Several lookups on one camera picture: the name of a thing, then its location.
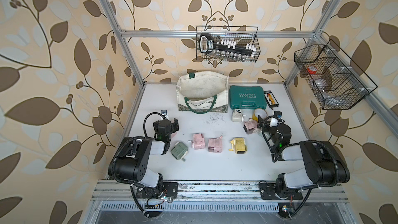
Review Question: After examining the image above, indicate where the black socket wrench set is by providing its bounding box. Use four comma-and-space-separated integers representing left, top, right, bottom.
198, 33, 260, 57

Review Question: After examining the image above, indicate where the pink pencil sharpener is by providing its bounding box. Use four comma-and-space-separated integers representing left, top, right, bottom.
191, 133, 206, 150
244, 119, 259, 135
208, 136, 223, 153

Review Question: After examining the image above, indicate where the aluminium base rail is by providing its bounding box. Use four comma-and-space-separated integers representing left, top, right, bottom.
93, 180, 343, 203

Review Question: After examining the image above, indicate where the red tape roll in basket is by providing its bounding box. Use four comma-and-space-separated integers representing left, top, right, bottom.
306, 65, 318, 75

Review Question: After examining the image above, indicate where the yellow tape roll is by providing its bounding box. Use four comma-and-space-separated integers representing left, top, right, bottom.
252, 108, 267, 121

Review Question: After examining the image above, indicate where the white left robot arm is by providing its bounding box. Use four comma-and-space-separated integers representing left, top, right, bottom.
108, 112, 179, 218

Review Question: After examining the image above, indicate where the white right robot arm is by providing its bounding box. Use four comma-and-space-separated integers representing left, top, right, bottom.
258, 115, 350, 200

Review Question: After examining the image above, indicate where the black parallel charging board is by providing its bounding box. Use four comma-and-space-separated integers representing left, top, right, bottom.
264, 90, 279, 109

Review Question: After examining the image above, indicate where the green plastic tool case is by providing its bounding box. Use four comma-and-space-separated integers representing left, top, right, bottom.
229, 85, 267, 110

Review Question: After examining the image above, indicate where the cream pencil sharpener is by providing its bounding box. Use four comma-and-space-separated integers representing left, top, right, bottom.
231, 109, 246, 122

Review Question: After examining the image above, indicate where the black wire basket wall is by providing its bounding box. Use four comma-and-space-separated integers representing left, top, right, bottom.
195, 25, 261, 63
294, 39, 378, 110

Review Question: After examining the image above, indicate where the black wire basket right wall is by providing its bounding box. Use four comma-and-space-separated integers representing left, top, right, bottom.
294, 39, 378, 110

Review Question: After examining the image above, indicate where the yellow pencil sharpener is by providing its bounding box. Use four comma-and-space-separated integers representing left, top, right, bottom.
229, 138, 247, 154

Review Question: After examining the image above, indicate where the cream floral tote bag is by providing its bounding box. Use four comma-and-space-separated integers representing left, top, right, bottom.
176, 71, 229, 115

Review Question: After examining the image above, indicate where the black wire basket back wall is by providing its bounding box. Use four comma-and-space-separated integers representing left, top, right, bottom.
195, 25, 261, 63

